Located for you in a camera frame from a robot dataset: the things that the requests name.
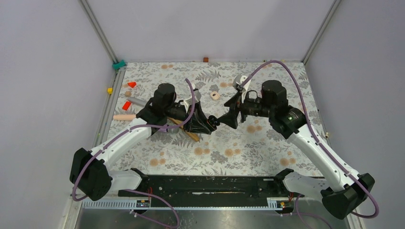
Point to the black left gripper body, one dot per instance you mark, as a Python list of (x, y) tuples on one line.
[(177, 111)]

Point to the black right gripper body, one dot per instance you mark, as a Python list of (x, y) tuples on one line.
[(251, 107)]

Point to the black earbud charging case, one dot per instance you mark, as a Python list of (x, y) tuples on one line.
[(213, 123)]

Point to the cream earbud charging case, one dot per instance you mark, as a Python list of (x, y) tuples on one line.
[(214, 96)]

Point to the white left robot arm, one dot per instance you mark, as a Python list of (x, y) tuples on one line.
[(91, 170)]

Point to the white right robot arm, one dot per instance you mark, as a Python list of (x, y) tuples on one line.
[(343, 189)]

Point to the gold microphone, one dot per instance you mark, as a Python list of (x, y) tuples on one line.
[(193, 136)]

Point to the silver microphone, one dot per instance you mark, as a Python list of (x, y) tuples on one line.
[(137, 101)]

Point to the red rectangular block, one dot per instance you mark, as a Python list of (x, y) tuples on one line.
[(126, 105)]

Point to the red triangular block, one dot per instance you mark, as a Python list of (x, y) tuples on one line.
[(132, 84)]

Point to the pink microphone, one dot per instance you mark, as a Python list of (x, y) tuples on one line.
[(124, 117)]

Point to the teal curved block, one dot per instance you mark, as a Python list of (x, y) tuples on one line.
[(118, 65)]

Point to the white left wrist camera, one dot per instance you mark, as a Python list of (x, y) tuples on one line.
[(195, 98)]

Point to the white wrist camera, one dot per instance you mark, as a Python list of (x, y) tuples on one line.
[(241, 84), (195, 98)]

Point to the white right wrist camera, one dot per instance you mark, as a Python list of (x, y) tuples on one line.
[(241, 84)]

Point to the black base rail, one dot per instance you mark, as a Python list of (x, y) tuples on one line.
[(212, 191)]

